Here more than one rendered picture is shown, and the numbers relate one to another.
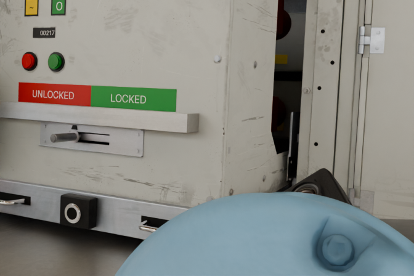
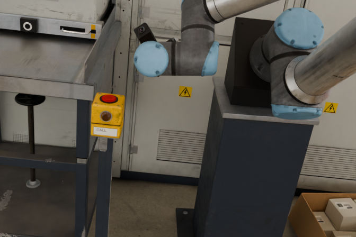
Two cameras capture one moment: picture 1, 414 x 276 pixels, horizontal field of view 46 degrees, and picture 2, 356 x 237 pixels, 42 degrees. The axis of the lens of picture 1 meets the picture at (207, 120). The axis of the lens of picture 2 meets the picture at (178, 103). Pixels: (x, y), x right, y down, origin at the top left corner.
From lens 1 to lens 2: 1.08 m
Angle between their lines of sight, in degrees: 35
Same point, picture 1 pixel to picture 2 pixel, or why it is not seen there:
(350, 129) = not seen: outside the picture
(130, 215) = (54, 26)
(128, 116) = not seen: outside the picture
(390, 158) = not seen: outside the picture
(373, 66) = not seen: outside the picture
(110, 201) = (44, 20)
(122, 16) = not seen: outside the picture
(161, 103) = not seen: outside the picture
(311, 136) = not seen: outside the picture
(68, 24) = not seen: outside the picture
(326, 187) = (145, 27)
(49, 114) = not seen: outside the picture
